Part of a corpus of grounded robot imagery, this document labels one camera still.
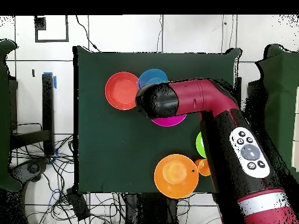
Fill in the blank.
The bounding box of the pink plastic bowl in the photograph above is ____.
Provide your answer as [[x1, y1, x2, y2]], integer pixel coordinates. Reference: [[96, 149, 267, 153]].
[[151, 114, 187, 127]]

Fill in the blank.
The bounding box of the blue plastic bowl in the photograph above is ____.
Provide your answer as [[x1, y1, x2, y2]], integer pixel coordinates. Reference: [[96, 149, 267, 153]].
[[137, 68, 169, 89]]

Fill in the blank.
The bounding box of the dark green table cloth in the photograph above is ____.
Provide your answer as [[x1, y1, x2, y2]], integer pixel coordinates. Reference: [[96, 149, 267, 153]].
[[72, 45, 242, 194]]

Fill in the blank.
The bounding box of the red plastic bowl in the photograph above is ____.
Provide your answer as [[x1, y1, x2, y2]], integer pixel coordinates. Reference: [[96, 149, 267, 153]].
[[105, 71, 140, 111]]

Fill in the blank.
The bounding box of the large green plastic bowl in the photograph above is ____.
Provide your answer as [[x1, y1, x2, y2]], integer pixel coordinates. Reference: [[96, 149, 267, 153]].
[[195, 131, 207, 159]]

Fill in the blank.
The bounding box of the large orange plastic bowl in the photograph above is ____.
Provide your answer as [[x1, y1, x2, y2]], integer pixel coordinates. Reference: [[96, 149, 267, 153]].
[[154, 153, 200, 200]]

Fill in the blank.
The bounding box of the orange plastic cup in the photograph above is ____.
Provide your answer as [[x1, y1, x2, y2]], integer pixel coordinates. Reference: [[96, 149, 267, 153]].
[[194, 159, 211, 177]]

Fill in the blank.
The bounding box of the black metal stand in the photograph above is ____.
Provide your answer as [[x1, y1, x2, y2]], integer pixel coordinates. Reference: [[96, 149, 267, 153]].
[[9, 72, 57, 156]]

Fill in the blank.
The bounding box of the black chair base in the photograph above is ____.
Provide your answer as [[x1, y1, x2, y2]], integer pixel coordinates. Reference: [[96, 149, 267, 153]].
[[10, 157, 51, 187]]

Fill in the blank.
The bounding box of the green cloth side table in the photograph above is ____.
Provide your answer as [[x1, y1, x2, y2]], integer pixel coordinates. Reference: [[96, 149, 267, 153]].
[[0, 38, 23, 193], [247, 43, 299, 183]]

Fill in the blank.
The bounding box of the white box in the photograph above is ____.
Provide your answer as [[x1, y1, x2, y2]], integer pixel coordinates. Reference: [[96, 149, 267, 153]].
[[291, 86, 299, 173]]

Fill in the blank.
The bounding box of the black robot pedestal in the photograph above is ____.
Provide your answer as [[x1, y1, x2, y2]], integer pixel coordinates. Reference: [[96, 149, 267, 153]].
[[123, 192, 180, 224]]

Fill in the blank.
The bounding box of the black square floor frame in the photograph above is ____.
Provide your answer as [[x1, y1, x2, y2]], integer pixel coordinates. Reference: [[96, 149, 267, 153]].
[[34, 15, 69, 43]]

